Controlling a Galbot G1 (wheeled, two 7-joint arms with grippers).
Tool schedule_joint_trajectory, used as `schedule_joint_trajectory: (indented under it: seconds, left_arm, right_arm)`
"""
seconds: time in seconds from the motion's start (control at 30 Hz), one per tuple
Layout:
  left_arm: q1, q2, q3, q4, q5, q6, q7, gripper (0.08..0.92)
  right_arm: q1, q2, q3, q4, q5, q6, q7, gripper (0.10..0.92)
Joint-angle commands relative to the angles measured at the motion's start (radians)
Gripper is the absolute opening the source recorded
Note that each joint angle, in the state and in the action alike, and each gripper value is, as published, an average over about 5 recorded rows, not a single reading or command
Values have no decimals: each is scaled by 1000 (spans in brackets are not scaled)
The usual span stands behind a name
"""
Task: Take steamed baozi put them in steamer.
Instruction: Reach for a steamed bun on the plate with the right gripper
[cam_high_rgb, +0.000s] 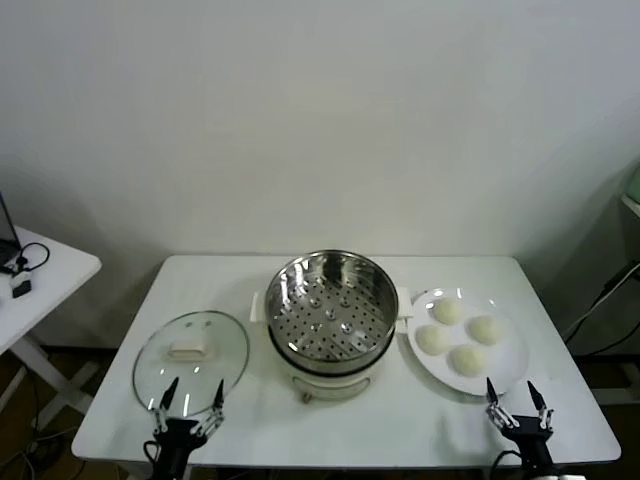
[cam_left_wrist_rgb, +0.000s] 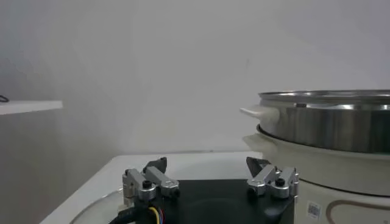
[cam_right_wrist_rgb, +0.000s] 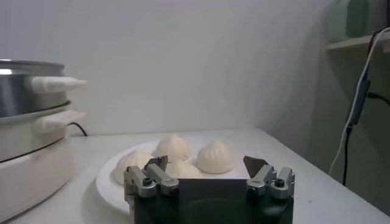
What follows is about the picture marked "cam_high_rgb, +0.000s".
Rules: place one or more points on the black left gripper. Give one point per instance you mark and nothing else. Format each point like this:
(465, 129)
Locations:
(177, 440)

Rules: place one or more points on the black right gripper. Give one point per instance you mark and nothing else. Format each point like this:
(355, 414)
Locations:
(527, 440)

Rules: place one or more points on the white steamed baozi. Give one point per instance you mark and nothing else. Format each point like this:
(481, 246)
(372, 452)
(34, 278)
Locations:
(432, 340)
(447, 311)
(467, 360)
(484, 330)

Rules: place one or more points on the stainless steel steamer basket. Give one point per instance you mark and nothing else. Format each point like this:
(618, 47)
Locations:
(285, 300)

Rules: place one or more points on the white round plate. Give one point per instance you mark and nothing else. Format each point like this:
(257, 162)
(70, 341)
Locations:
(500, 365)

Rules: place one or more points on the glass pot lid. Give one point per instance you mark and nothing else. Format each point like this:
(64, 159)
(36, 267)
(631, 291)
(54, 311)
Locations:
(150, 360)

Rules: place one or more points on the cream electric cooking pot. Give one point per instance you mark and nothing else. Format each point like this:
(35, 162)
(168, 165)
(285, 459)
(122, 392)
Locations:
(330, 385)

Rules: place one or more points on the white folding side table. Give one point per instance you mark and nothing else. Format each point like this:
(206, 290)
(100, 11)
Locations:
(60, 270)

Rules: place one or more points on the black and white power adapter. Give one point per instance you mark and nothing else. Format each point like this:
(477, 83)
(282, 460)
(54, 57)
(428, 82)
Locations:
(22, 290)

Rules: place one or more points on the dark laptop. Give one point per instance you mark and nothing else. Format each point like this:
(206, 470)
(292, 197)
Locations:
(6, 235)

